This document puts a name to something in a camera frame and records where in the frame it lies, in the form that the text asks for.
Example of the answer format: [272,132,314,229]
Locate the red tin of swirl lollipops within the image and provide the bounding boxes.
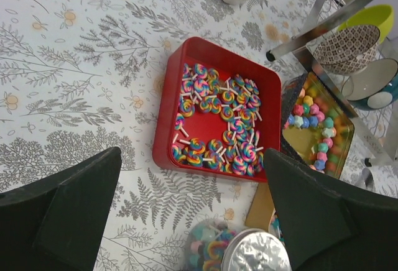
[152,37,282,182]

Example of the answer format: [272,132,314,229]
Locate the gold tin of star candies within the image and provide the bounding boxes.
[281,72,354,178]

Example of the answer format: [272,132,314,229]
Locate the stainless steel dish rack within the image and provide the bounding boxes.
[266,0,397,167]

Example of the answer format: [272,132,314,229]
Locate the clear glass jar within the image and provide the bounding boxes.
[184,219,246,271]

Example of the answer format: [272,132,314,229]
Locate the teal and white container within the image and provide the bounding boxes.
[341,58,397,111]

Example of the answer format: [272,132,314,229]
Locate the yellow green bowl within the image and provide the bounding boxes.
[338,4,394,44]

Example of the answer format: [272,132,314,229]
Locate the silver metal scoop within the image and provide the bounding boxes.
[354,167,375,192]

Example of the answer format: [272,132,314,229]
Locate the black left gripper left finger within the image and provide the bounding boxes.
[1,147,122,270]

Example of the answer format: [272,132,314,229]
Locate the gold tin of ball lollipops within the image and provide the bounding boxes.
[244,183,285,244]

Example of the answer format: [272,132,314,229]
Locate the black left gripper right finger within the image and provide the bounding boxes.
[264,149,397,270]

